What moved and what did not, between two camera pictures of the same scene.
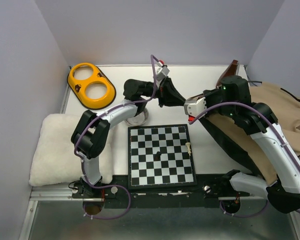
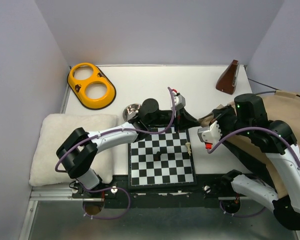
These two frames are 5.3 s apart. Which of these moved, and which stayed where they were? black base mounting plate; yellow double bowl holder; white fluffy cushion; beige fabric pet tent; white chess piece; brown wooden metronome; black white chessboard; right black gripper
Moved: beige fabric pet tent; right black gripper
Stayed: yellow double bowl holder; brown wooden metronome; white chess piece; white fluffy cushion; black base mounting plate; black white chessboard
